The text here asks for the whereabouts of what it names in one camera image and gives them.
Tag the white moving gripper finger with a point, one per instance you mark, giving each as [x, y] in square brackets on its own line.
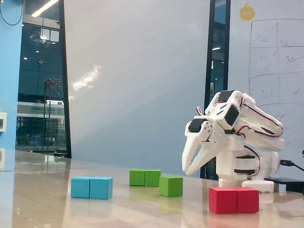
[190, 152]

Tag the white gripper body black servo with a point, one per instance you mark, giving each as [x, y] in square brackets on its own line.
[199, 137]

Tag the white fixed gripper finger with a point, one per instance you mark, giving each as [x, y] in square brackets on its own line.
[209, 154]

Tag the small green cube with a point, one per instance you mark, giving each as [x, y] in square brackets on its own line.
[171, 187]

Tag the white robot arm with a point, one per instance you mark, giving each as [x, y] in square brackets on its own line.
[261, 118]

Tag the long green block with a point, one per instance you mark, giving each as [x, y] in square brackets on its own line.
[145, 178]

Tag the long red block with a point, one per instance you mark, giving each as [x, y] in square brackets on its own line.
[234, 200]

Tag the long blue block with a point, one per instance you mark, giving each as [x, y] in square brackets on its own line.
[91, 188]

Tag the flat black power box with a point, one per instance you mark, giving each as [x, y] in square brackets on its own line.
[289, 184]

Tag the whiteboard with marker drawings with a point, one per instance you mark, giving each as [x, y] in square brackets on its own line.
[268, 59]

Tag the yellow round sticker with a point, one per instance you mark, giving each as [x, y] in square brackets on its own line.
[247, 12]

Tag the black window frame post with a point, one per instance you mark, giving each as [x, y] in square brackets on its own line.
[64, 83]

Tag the white wall socket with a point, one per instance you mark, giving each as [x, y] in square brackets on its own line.
[2, 121]

